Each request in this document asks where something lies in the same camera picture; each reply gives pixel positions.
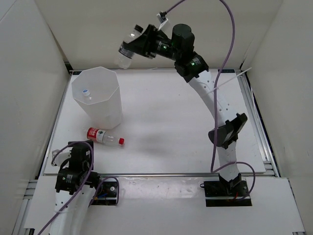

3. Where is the black label plastic bottle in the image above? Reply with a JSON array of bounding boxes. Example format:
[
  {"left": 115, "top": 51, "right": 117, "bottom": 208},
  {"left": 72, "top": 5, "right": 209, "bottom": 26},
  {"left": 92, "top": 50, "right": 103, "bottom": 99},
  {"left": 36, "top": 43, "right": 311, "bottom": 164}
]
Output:
[{"left": 115, "top": 24, "right": 143, "bottom": 69}]

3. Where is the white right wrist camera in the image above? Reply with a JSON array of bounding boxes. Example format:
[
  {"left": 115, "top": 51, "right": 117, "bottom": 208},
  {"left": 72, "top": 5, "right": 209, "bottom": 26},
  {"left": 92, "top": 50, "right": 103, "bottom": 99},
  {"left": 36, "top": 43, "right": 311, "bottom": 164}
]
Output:
[{"left": 157, "top": 11, "right": 170, "bottom": 30}]

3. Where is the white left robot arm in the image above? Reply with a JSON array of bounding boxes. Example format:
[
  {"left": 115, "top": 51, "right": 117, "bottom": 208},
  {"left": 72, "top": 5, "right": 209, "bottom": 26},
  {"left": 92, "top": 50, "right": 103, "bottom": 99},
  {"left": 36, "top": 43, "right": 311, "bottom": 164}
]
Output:
[{"left": 44, "top": 140, "right": 103, "bottom": 235}]

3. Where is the aluminium table edge rail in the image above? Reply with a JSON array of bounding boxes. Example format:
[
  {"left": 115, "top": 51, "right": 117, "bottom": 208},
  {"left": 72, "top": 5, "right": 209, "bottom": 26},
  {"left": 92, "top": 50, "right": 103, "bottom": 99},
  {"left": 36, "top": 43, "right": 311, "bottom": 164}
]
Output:
[{"left": 237, "top": 72, "right": 281, "bottom": 177}]

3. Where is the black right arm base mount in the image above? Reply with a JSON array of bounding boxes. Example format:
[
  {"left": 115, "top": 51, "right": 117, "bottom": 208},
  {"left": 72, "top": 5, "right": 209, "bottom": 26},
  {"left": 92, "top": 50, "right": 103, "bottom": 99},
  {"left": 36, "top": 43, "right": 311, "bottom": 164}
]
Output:
[{"left": 200, "top": 180, "right": 252, "bottom": 207}]

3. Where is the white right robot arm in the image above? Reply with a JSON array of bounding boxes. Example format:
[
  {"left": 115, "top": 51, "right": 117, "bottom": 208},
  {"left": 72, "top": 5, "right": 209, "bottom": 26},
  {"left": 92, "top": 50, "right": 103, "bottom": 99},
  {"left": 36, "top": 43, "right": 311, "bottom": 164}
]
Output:
[{"left": 119, "top": 24, "right": 247, "bottom": 196}]

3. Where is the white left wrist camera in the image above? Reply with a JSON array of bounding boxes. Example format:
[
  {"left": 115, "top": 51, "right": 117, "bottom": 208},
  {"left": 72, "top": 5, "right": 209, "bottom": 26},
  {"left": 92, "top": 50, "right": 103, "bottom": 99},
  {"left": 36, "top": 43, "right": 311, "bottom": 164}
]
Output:
[{"left": 51, "top": 149, "right": 70, "bottom": 166}]

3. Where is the clear white cap plastic bottle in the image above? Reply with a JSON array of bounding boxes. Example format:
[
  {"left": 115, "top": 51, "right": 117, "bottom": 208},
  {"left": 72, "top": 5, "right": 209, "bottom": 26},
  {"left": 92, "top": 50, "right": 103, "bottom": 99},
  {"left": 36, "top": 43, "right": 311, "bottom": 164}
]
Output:
[{"left": 82, "top": 89, "right": 92, "bottom": 101}]

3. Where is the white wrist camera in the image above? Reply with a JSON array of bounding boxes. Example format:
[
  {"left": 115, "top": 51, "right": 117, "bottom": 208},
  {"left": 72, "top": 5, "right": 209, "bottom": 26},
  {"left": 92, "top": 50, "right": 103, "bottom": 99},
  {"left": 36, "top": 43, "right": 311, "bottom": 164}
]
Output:
[
  {"left": 51, "top": 149, "right": 70, "bottom": 166},
  {"left": 157, "top": 11, "right": 170, "bottom": 30}
]

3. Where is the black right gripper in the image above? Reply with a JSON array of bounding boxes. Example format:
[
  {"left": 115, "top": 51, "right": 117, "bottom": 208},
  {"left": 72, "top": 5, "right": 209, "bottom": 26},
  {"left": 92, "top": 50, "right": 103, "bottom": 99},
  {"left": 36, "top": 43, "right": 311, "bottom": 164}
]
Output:
[{"left": 124, "top": 26, "right": 180, "bottom": 62}]

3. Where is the red label plastic bottle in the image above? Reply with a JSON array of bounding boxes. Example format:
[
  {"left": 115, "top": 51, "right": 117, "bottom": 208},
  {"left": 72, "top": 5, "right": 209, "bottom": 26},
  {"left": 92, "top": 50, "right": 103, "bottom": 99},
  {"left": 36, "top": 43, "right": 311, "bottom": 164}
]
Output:
[{"left": 87, "top": 127, "right": 125, "bottom": 146}]

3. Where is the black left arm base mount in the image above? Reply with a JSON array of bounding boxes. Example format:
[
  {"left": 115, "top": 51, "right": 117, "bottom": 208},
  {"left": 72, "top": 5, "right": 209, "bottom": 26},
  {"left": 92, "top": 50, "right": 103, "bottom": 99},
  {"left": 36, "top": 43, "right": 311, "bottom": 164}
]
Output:
[{"left": 89, "top": 176, "right": 120, "bottom": 206}]

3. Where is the white octagonal plastic bin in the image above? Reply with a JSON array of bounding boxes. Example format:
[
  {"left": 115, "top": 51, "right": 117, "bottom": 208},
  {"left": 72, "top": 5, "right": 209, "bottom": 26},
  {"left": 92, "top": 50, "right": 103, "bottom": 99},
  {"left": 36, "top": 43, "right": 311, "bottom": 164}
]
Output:
[{"left": 71, "top": 67, "right": 122, "bottom": 130}]

